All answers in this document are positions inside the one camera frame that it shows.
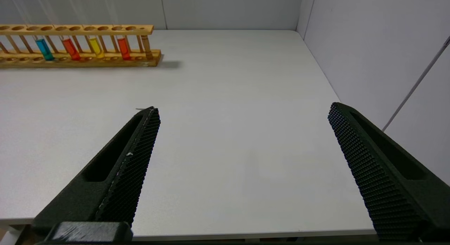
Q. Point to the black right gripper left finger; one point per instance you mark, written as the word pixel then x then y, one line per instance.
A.
pixel 105 188

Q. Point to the teal liquid test tube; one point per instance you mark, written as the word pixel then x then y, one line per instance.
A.
pixel 44 50

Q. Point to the yellow liquid test tube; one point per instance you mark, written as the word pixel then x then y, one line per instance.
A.
pixel 96 48

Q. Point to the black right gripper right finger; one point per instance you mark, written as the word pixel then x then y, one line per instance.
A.
pixel 386 178

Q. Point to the wooden test tube rack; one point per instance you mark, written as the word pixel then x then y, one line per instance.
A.
pixel 105 60

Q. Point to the red liquid test tube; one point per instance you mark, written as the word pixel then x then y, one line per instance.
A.
pixel 71 49
pixel 123 49

